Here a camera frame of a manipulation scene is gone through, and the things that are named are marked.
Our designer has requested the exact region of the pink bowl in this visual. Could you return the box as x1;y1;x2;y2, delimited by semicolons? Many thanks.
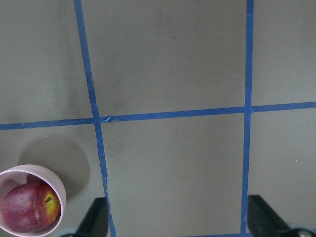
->
0;164;67;237

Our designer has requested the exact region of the red apple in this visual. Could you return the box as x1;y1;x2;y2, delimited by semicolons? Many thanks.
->
1;182;61;233

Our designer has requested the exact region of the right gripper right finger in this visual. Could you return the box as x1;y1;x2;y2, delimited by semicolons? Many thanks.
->
247;195;316;237

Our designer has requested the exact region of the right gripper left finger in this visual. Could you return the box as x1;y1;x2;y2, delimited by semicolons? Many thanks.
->
58;197;109;237

